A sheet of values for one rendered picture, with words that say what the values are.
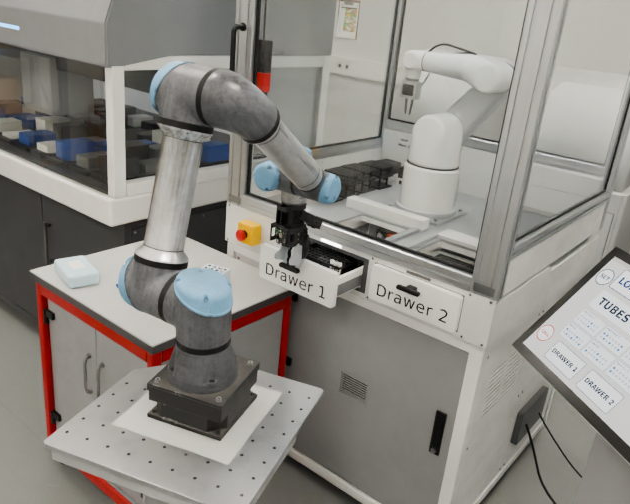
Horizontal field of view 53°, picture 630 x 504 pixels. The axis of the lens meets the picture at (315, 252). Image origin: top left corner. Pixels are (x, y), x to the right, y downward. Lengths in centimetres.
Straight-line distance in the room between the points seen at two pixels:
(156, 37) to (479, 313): 143
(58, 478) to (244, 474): 128
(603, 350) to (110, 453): 99
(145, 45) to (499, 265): 139
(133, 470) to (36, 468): 126
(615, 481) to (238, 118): 103
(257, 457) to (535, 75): 105
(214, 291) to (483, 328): 79
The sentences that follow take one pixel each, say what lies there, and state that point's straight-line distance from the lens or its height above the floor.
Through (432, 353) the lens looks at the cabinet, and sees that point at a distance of 188.
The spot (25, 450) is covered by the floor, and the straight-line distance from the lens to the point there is 265.
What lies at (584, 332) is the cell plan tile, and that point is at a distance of 140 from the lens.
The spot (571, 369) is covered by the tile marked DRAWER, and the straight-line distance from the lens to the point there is 137.
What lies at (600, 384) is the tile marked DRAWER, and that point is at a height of 101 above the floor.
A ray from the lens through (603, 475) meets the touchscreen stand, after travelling 147.
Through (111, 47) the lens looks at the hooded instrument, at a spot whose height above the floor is 143.
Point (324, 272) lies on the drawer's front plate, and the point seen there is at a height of 92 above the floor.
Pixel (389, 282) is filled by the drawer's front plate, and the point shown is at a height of 89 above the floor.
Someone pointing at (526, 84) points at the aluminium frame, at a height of 149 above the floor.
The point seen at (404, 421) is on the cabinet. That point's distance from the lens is 204.
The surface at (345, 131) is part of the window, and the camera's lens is 188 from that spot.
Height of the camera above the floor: 163
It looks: 22 degrees down
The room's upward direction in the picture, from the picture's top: 6 degrees clockwise
